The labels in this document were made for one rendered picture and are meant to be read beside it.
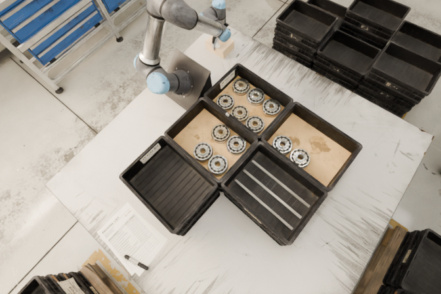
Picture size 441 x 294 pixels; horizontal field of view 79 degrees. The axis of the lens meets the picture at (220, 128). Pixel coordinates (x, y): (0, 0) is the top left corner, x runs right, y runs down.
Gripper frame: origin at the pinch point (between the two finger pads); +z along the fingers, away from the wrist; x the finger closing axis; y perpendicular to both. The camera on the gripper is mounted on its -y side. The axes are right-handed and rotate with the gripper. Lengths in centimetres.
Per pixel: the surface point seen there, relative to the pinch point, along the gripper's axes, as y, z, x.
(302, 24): 27, 26, 74
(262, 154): 71, -8, -51
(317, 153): 93, -8, -33
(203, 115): 31, -8, -52
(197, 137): 37, -8, -65
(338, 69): 72, 35, 57
